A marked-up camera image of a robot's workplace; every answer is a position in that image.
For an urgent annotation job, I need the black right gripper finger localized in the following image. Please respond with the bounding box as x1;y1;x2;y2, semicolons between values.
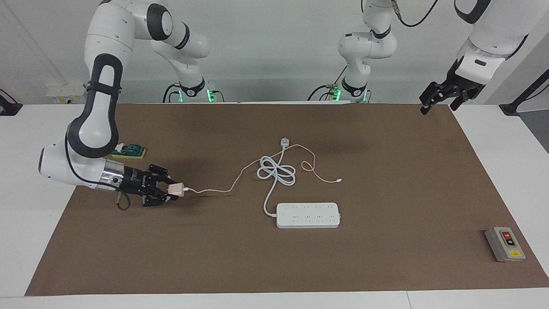
148;164;172;185
143;192;179;208

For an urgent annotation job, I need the pink charging cable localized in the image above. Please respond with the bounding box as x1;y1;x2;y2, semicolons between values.
184;145;343;195

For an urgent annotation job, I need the white power strip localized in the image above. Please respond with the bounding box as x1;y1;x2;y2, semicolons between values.
276;203;341;229

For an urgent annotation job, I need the brown table mat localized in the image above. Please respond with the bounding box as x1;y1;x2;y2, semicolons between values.
25;103;549;297

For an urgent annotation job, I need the black clamp stand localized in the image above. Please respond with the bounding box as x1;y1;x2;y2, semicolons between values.
0;89;23;116
499;69;549;116

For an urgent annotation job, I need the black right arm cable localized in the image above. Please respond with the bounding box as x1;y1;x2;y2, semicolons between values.
64;129;132;212

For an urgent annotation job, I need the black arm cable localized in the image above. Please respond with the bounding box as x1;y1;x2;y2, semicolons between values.
388;0;438;29
64;129;132;212

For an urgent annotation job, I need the green knife switch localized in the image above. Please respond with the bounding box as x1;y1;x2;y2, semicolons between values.
111;143;147;160

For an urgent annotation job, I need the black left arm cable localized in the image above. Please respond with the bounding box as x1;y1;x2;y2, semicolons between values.
388;0;438;29

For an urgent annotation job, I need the black base cable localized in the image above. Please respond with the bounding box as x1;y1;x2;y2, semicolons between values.
307;84;339;102
162;83;183;103

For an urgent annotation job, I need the white wall outlet box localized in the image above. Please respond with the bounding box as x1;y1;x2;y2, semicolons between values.
46;84;88;105

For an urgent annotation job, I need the white power strip cord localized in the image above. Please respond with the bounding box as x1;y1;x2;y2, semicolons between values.
256;137;297;217

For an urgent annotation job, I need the grey on-off switch box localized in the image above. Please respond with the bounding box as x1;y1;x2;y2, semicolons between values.
484;227;526;263

